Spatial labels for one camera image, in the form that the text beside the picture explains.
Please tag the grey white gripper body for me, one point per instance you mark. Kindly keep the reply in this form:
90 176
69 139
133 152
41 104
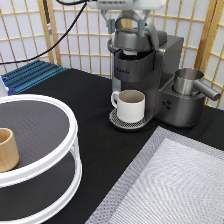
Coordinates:
126 4

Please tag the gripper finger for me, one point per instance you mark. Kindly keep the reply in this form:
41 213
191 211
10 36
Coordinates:
141 20
110 23

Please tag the grey pod coffee machine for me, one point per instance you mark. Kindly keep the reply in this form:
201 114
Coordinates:
148 64

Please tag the wooden shoji folding screen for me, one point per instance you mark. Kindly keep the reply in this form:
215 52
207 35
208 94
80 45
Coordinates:
76 36

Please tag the stainless steel milk pitcher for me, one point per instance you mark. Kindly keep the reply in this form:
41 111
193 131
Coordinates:
188 81

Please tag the white ceramic mug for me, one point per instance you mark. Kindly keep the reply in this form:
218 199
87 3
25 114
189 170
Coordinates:
130 105

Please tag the blue ridged tray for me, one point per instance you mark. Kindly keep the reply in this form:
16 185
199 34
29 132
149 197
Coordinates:
30 75

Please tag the grey woven placemat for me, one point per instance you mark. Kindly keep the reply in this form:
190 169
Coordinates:
172 180

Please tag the white two-tier round shelf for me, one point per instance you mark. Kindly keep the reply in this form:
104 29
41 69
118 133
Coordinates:
49 170

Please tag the light wooden cup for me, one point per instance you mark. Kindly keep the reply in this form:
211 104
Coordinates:
9 155

